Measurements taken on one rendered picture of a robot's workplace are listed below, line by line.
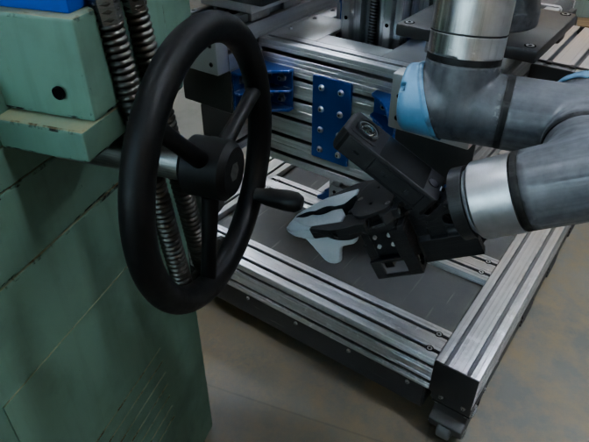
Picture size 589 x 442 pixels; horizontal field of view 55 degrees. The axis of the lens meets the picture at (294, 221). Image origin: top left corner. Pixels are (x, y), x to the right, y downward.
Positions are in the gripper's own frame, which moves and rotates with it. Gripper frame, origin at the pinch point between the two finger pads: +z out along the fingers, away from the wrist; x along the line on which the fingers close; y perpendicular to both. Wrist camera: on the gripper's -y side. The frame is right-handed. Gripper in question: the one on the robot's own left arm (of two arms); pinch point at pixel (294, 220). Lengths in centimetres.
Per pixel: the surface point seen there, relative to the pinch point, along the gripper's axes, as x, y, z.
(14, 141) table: -14.8, -22.6, 11.8
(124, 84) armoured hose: -8.6, -22.2, 2.3
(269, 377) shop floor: 27, 55, 51
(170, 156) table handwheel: -8.1, -14.4, 2.9
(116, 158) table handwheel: -9.0, -16.4, 8.5
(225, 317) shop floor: 40, 47, 68
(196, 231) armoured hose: -3.2, -3.2, 11.1
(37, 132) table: -14.6, -22.4, 8.6
